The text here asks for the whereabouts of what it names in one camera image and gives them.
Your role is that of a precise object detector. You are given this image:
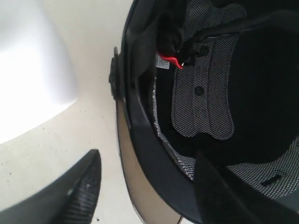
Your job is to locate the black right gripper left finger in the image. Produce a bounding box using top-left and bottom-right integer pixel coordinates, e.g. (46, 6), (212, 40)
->
(0, 149), (101, 224)

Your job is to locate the white mannequin head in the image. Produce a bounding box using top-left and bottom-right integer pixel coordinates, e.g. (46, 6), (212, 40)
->
(0, 0), (78, 143)

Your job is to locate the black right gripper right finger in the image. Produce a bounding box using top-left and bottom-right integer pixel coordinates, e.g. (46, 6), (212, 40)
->
(194, 152), (299, 224)

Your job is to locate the black helmet with tinted visor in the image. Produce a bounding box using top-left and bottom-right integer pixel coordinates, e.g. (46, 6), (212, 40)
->
(109, 0), (299, 224)

